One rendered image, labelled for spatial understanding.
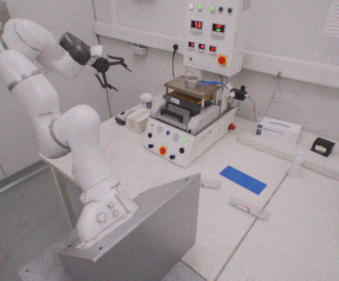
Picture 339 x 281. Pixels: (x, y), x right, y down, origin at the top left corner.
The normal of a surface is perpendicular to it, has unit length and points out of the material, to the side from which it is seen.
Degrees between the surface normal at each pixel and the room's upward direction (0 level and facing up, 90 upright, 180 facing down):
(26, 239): 0
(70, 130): 68
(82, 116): 41
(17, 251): 0
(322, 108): 90
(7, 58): 49
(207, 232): 0
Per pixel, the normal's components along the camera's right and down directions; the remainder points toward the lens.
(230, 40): -0.64, 0.44
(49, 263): 0.00, -0.82
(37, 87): 0.50, -0.17
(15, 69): 0.25, -0.07
